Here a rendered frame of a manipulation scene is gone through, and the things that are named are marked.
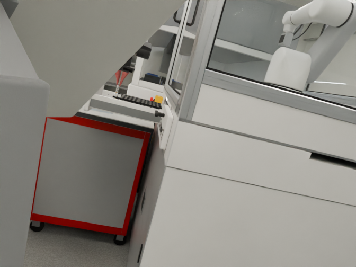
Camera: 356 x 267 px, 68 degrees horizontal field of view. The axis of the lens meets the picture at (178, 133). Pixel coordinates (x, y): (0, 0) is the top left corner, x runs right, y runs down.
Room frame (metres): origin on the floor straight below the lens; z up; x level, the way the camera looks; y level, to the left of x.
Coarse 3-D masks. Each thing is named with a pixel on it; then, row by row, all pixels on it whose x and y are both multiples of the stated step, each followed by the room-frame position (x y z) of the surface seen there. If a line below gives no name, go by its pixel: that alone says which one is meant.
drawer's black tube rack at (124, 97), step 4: (124, 96) 1.23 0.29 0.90; (128, 96) 1.26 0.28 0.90; (132, 96) 1.31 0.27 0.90; (124, 100) 1.31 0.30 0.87; (128, 100) 1.15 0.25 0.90; (132, 100) 1.17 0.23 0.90; (136, 100) 1.21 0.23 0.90; (140, 100) 1.24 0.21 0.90; (144, 100) 1.29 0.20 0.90; (148, 100) 1.33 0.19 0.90; (140, 104) 1.31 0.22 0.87; (144, 104) 1.16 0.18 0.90; (148, 104) 1.17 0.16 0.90; (152, 104) 1.21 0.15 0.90; (156, 104) 1.25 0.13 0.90; (160, 104) 1.29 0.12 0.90; (156, 108) 1.25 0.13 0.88; (160, 108) 1.17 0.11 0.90
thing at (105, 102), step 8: (96, 96) 1.09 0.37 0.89; (104, 96) 1.10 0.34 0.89; (96, 104) 1.09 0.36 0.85; (104, 104) 1.09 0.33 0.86; (112, 104) 1.10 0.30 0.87; (120, 104) 1.11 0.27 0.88; (128, 104) 1.11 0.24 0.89; (136, 104) 1.12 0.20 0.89; (112, 112) 1.10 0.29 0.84; (120, 112) 1.11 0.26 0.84; (128, 112) 1.11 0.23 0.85; (136, 112) 1.12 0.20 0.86; (144, 112) 1.12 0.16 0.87; (152, 112) 1.13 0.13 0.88; (144, 120) 1.13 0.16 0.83; (152, 120) 1.13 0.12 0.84; (160, 120) 1.13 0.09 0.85
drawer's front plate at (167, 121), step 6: (168, 108) 1.00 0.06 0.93; (168, 114) 0.84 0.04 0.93; (162, 120) 0.98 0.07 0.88; (168, 120) 0.80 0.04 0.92; (162, 126) 0.92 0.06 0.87; (168, 126) 0.80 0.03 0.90; (162, 132) 0.86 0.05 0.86; (168, 132) 0.81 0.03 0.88; (162, 138) 0.81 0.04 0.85; (162, 144) 0.80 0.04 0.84
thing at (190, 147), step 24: (168, 144) 0.76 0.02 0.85; (192, 144) 0.73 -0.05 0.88; (216, 144) 0.74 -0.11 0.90; (240, 144) 0.75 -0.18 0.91; (264, 144) 0.76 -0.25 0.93; (192, 168) 0.73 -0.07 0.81; (216, 168) 0.74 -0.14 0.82; (240, 168) 0.75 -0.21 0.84; (264, 168) 0.76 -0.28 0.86; (288, 168) 0.77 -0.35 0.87; (312, 168) 0.78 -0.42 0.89; (336, 168) 0.80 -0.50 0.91; (312, 192) 0.79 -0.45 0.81; (336, 192) 0.80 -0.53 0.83
